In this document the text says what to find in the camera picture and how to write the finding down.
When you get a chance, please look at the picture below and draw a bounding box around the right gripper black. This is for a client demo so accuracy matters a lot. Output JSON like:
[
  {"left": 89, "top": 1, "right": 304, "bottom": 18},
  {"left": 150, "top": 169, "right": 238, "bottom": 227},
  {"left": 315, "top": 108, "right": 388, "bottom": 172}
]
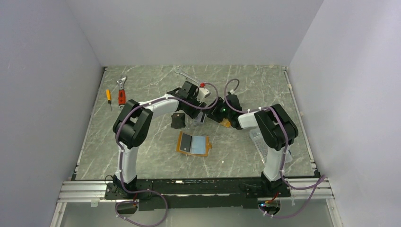
[{"left": 202, "top": 97, "right": 232, "bottom": 123}]

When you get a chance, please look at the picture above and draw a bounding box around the grey credit card stack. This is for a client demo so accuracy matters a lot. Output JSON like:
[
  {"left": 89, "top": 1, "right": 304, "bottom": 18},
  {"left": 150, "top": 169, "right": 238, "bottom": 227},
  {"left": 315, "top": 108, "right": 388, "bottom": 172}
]
[{"left": 194, "top": 112, "right": 207, "bottom": 126}]

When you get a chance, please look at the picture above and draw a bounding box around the dark credit card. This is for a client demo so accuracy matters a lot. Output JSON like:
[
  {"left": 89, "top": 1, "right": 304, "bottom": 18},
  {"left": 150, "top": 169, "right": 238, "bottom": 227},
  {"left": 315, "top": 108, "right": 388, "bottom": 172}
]
[{"left": 179, "top": 133, "right": 192, "bottom": 153}]

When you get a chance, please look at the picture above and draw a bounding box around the orange leather card holder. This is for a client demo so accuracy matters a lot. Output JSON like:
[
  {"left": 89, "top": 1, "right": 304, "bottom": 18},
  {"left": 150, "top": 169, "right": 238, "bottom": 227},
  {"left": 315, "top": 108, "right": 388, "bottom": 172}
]
[{"left": 176, "top": 131, "right": 212, "bottom": 157}]

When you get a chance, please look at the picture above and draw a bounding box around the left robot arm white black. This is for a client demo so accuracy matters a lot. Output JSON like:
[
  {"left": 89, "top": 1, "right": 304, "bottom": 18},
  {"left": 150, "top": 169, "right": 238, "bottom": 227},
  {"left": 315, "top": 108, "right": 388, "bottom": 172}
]
[{"left": 113, "top": 81, "right": 210, "bottom": 199}]

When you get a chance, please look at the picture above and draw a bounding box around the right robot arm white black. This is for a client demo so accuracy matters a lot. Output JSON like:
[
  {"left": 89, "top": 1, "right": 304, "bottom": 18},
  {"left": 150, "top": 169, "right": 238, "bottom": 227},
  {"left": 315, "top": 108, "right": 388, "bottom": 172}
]
[{"left": 203, "top": 94, "right": 299, "bottom": 196}]

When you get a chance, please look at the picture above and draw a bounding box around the silver open-end wrench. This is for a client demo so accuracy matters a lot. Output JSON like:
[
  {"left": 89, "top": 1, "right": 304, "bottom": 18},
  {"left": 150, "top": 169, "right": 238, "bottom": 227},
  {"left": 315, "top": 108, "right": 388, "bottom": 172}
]
[{"left": 174, "top": 67, "right": 201, "bottom": 86}]

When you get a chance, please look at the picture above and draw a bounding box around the clear plastic screw box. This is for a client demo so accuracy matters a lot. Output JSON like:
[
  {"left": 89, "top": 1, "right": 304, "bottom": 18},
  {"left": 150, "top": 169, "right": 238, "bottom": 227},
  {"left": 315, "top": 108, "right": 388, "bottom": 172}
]
[{"left": 249, "top": 127, "right": 294, "bottom": 164}]

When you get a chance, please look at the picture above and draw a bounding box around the small yellow screwdriver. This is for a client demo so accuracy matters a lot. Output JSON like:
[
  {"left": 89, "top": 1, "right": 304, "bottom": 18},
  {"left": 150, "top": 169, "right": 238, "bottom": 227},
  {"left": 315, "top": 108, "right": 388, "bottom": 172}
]
[{"left": 106, "top": 89, "right": 113, "bottom": 111}]

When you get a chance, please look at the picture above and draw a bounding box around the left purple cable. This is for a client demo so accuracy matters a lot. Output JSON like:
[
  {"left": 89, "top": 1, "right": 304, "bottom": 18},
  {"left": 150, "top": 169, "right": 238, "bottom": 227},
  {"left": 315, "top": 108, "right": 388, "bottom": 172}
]
[{"left": 114, "top": 82, "right": 219, "bottom": 227}]

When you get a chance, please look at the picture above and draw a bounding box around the purple cable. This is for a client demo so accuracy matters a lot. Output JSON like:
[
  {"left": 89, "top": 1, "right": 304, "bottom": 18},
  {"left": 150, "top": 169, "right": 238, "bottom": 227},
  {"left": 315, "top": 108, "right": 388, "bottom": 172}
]
[
  {"left": 223, "top": 78, "right": 327, "bottom": 219},
  {"left": 114, "top": 82, "right": 219, "bottom": 227}
]

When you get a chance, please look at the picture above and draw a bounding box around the red handled adjustable wrench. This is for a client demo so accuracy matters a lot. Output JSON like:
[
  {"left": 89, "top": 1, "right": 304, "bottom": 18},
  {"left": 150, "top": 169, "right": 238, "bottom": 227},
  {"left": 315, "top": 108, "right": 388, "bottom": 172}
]
[{"left": 116, "top": 75, "right": 127, "bottom": 110}]

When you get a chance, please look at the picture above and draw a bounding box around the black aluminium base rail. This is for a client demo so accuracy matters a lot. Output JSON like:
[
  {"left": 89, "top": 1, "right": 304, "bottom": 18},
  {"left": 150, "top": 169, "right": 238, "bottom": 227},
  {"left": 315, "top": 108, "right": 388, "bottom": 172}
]
[{"left": 57, "top": 177, "right": 335, "bottom": 211}]

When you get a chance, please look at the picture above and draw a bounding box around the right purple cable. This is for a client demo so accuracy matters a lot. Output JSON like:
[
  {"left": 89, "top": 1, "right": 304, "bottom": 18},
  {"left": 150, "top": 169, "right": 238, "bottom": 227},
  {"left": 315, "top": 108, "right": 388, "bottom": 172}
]
[{"left": 223, "top": 78, "right": 327, "bottom": 219}]

